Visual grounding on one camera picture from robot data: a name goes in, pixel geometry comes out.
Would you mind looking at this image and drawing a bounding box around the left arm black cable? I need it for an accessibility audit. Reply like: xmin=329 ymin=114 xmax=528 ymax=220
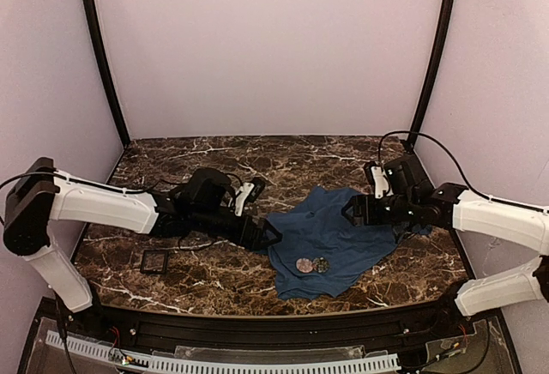
xmin=0 ymin=170 xmax=241 ymax=250

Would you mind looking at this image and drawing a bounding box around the left black frame post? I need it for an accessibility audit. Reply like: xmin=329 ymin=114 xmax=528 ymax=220
xmin=82 ymin=0 xmax=130 ymax=148

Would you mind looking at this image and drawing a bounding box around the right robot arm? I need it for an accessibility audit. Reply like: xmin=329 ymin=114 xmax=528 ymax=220
xmin=341 ymin=155 xmax=548 ymax=317

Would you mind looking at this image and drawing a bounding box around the black square box lower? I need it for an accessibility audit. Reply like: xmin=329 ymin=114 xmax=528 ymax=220
xmin=140 ymin=250 xmax=169 ymax=274

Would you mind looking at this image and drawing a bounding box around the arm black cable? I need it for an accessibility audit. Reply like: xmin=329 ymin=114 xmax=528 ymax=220
xmin=0 ymin=170 xmax=241 ymax=250
xmin=379 ymin=131 xmax=549 ymax=214

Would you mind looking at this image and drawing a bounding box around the black front rail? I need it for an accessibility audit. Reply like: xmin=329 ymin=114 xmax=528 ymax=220
xmin=68 ymin=301 xmax=473 ymax=352

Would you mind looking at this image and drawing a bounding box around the colourful floral round brooch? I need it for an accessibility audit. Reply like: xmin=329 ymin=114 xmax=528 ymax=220
xmin=312 ymin=257 xmax=330 ymax=274

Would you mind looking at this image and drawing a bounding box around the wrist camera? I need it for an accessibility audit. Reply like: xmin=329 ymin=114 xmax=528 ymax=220
xmin=364 ymin=161 xmax=392 ymax=199
xmin=232 ymin=177 xmax=266 ymax=216

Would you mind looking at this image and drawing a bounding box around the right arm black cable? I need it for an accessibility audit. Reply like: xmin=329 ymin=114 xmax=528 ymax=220
xmin=379 ymin=131 xmax=549 ymax=214

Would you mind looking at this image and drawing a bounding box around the black frame post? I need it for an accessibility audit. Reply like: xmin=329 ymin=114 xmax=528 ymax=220
xmin=82 ymin=0 xmax=130 ymax=148
xmin=407 ymin=0 xmax=455 ymax=149

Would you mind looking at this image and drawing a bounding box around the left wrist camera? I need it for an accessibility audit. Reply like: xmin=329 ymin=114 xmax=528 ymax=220
xmin=232 ymin=177 xmax=266 ymax=216

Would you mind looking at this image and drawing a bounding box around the right black frame post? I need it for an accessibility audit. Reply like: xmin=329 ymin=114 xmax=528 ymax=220
xmin=407 ymin=0 xmax=455 ymax=149

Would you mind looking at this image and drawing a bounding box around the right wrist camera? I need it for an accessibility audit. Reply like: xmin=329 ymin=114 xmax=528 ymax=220
xmin=364 ymin=161 xmax=392 ymax=199

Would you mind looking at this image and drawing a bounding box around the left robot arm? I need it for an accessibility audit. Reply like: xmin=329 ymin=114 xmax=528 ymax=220
xmin=1 ymin=157 xmax=282 ymax=313

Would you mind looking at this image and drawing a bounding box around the blue garment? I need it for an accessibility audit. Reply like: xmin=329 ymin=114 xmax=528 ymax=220
xmin=261 ymin=186 xmax=432 ymax=300

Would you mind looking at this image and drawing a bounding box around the white slotted cable duct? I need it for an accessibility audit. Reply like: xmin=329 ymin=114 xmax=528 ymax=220
xmin=67 ymin=335 xmax=401 ymax=374

